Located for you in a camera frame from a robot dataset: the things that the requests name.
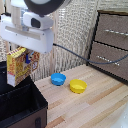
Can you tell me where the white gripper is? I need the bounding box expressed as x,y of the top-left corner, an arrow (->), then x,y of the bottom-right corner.
0,13 -> 55,63

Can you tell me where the yellow red granola bar box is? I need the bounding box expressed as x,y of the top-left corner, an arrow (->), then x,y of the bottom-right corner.
6,46 -> 41,88

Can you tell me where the blue plastic bowl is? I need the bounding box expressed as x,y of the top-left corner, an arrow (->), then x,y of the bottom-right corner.
50,72 -> 67,87

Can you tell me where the white mesh curtain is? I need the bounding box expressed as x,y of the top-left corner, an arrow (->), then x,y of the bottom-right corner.
0,0 -> 128,83

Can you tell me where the black plastic storage case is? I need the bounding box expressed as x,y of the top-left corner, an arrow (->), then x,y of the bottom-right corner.
0,60 -> 49,128

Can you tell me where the yellow plastic bowl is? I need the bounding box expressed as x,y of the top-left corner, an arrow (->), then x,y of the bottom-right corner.
69,78 -> 88,95

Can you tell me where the brown drawer cabinet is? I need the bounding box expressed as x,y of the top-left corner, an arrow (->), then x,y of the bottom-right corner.
87,9 -> 128,84

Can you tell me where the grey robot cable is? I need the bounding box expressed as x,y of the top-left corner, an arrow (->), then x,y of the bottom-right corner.
53,42 -> 128,66

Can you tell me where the silver drawer handle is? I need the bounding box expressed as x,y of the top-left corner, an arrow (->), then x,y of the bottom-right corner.
103,28 -> 128,37
96,55 -> 122,66

